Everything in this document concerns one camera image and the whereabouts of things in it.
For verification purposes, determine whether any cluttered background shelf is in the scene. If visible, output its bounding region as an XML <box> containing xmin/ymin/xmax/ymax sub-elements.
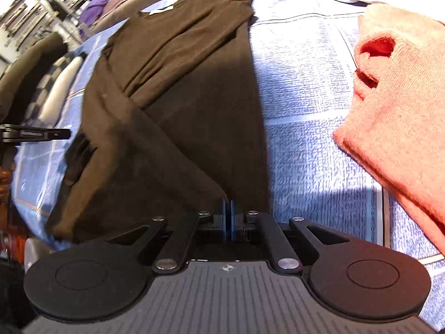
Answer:
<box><xmin>1</xmin><ymin>0</ymin><xmax>90</xmax><ymax>74</ymax></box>

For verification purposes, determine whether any purple cloth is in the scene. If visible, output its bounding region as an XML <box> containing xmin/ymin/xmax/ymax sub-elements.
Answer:
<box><xmin>80</xmin><ymin>0</ymin><xmax>109</xmax><ymax>26</ymax></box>

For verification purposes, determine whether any folded dark brown garment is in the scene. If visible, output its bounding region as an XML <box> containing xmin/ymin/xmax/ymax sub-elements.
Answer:
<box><xmin>1</xmin><ymin>33</ymin><xmax>68</xmax><ymax>124</ymax></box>

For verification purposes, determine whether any dark brown long-sleeve shirt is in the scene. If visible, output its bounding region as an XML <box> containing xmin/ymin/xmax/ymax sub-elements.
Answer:
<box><xmin>45</xmin><ymin>0</ymin><xmax>269</xmax><ymax>243</ymax></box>

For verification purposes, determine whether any folded checkered grey garment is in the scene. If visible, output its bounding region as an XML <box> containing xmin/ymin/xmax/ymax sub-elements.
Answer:
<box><xmin>22</xmin><ymin>52</ymin><xmax>88</xmax><ymax>127</ymax></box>

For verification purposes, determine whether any orange knit sweater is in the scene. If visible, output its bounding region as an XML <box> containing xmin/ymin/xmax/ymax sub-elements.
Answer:
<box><xmin>333</xmin><ymin>3</ymin><xmax>444</xmax><ymax>250</ymax></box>

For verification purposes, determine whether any person left hand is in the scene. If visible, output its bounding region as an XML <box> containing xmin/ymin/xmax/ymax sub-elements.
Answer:
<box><xmin>0</xmin><ymin>168</ymin><xmax>13</xmax><ymax>216</ymax></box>

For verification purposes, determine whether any blue plaid bed sheet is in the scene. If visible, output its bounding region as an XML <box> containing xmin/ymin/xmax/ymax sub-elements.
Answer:
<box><xmin>10</xmin><ymin>0</ymin><xmax>445</xmax><ymax>324</ymax></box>

